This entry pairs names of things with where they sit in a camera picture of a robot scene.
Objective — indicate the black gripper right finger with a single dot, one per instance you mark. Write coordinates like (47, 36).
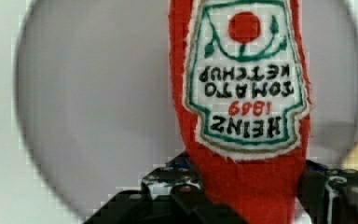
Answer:
(329, 196)

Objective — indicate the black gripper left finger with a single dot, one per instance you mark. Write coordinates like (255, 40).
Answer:
(172, 194)

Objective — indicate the red plush ketchup bottle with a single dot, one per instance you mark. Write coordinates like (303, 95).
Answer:
(242, 97)

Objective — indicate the lilac round plate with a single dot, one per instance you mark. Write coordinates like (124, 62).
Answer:
(94, 95)

